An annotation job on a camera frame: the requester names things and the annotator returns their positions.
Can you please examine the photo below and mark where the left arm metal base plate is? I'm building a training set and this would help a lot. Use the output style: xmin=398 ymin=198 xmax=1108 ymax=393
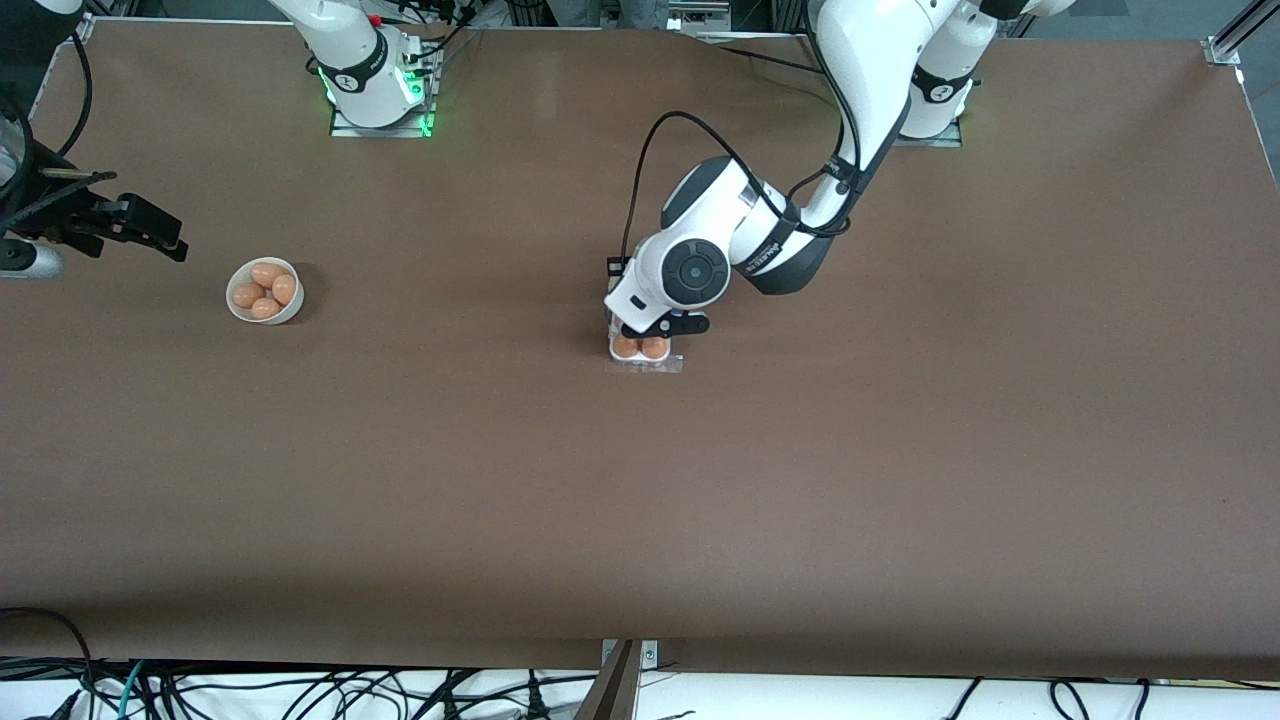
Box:
xmin=893 ymin=118 xmax=965 ymax=149

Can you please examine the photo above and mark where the black looped floor cable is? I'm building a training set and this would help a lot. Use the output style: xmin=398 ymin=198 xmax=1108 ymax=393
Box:
xmin=0 ymin=606 xmax=96 ymax=720

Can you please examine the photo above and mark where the thin black base cable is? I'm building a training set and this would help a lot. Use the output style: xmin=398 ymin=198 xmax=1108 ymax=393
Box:
xmin=713 ymin=44 xmax=833 ymax=77

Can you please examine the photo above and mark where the teal cable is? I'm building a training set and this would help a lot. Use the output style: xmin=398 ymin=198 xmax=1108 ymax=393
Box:
xmin=118 ymin=660 xmax=149 ymax=720

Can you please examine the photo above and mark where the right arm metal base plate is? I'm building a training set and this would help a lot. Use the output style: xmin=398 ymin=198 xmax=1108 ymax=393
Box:
xmin=330 ymin=45 xmax=441 ymax=139

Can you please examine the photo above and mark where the silver table edge bracket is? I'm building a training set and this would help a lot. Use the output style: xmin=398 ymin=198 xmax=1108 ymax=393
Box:
xmin=600 ymin=640 xmax=659 ymax=673

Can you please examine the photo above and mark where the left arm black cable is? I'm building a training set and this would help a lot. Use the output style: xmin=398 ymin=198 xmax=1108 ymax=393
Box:
xmin=620 ymin=112 xmax=866 ymax=263

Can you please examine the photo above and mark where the white bowl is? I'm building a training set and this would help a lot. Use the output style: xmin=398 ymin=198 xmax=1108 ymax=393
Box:
xmin=226 ymin=257 xmax=304 ymax=326

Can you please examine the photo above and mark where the white lower board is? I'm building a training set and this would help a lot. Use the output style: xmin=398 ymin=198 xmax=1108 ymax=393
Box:
xmin=0 ymin=665 xmax=1280 ymax=720

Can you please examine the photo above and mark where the dark metal beam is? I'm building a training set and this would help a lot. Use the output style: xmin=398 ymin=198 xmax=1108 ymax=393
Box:
xmin=573 ymin=640 xmax=641 ymax=720

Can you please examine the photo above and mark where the silver background bracket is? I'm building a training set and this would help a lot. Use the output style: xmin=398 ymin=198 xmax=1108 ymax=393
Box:
xmin=658 ymin=3 xmax=733 ymax=41

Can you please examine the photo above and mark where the clear plastic egg box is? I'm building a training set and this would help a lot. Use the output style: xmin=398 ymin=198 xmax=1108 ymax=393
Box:
xmin=606 ymin=310 xmax=674 ymax=367

